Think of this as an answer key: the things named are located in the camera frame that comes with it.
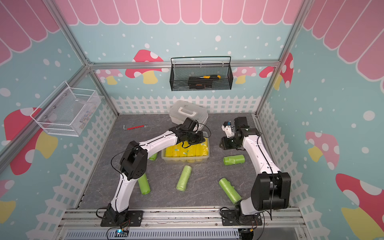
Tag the white wire basket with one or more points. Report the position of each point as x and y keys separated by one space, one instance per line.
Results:
x=67 y=110

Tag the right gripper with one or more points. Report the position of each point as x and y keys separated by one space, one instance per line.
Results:
x=226 y=145

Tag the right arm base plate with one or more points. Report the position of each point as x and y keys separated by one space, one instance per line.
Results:
x=236 y=218

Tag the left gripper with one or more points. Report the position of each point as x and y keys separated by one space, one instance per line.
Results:
x=200 y=138

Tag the black tool in basket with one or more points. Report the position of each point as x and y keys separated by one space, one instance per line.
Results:
x=199 y=83

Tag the yellow roll with blue label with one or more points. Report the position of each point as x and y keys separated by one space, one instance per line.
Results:
x=191 y=151

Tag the yellow black screwdriver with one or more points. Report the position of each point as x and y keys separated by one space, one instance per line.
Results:
x=210 y=77

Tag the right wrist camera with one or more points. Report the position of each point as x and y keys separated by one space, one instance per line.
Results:
x=228 y=129

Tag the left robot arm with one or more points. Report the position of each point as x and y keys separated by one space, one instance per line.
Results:
x=133 y=165

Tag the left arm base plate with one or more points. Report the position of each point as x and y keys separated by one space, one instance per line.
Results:
x=132 y=218

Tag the clear plastic storage box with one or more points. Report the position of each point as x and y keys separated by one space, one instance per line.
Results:
x=186 y=160

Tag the white lidded case with handle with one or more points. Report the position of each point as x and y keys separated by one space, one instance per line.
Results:
x=182 y=110

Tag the black wire mesh basket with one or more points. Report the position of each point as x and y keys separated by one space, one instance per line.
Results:
x=183 y=67

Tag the red handled hex key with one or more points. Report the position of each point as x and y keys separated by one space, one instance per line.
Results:
x=132 y=128

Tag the small circuit board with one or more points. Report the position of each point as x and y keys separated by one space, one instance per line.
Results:
x=121 y=233

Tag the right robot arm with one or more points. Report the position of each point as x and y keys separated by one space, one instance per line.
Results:
x=271 y=189

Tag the light green roll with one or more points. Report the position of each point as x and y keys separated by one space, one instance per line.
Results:
x=184 y=178

